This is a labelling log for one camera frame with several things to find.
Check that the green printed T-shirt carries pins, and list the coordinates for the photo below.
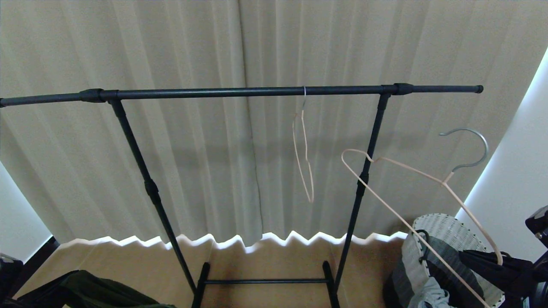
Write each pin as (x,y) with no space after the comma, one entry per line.
(94,291)

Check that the white laundry basket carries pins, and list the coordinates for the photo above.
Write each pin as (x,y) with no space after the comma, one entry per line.
(445,226)

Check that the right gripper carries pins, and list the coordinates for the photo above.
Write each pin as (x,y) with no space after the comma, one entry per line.
(518,276)

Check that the pale grey garment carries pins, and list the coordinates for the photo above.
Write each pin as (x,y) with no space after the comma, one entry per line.
(428,295)

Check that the black clothes rack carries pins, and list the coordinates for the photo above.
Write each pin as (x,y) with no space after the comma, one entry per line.
(214,92)

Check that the pink clothes hanger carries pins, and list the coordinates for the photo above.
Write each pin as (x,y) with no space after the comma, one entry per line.
(294,137)
(486,147)

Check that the beige curtain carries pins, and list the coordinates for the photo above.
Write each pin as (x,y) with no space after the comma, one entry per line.
(171,42)

